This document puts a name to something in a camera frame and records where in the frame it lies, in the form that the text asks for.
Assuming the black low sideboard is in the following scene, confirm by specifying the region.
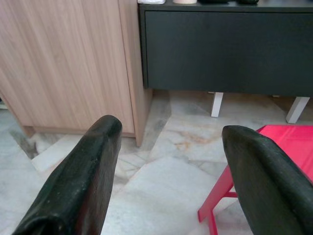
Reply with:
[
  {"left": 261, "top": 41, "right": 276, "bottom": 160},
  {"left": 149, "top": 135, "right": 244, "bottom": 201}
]
[{"left": 138, "top": 0, "right": 313, "bottom": 124}]

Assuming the light wood cabinet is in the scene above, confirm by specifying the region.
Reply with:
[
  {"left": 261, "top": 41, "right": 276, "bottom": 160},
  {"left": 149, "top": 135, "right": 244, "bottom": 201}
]
[{"left": 0, "top": 0, "right": 154, "bottom": 147}]

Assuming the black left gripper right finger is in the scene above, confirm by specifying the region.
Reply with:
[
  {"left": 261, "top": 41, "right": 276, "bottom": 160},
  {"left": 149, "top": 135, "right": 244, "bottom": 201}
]
[{"left": 222, "top": 125, "right": 313, "bottom": 235}]

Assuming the red plastic stool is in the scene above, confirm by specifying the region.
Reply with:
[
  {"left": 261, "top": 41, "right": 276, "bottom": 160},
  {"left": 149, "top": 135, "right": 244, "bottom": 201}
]
[{"left": 197, "top": 124, "right": 313, "bottom": 235}]

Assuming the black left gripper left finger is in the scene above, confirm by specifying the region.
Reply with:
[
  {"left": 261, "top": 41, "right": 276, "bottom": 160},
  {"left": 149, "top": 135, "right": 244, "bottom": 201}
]
[{"left": 12, "top": 115, "right": 123, "bottom": 235}]

